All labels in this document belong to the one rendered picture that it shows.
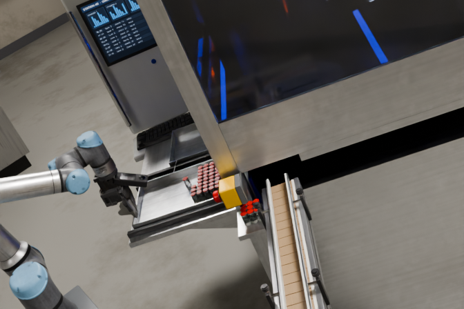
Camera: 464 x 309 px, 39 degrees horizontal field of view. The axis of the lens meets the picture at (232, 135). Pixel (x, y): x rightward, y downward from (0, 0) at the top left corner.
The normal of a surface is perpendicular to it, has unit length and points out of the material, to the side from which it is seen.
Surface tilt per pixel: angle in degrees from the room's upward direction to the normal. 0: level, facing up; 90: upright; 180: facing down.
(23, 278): 8
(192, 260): 0
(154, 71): 90
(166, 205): 0
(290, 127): 90
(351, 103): 90
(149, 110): 90
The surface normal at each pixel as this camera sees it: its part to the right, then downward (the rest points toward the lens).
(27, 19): 0.55, 0.22
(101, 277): -0.37, -0.81
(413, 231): 0.02, 0.50
